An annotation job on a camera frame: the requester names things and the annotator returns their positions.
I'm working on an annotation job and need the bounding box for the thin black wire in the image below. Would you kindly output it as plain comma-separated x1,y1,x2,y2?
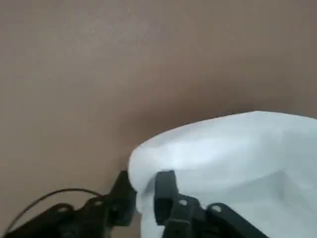
5,187,106,236

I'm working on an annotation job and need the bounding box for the white paper snack box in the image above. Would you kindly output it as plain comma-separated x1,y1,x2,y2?
128,111,317,238

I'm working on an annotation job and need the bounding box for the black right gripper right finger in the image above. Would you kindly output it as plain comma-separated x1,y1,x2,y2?
153,170,270,238

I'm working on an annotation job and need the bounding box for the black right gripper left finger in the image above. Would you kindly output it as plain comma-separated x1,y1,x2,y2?
0,170,138,238

